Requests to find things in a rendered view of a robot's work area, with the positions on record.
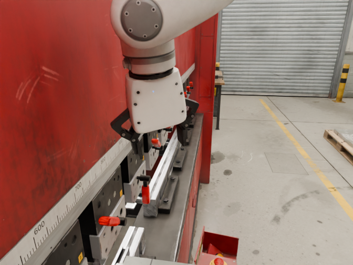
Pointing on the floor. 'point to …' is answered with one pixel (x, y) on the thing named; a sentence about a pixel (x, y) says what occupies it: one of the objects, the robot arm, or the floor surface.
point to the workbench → (218, 95)
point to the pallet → (341, 146)
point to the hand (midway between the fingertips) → (161, 145)
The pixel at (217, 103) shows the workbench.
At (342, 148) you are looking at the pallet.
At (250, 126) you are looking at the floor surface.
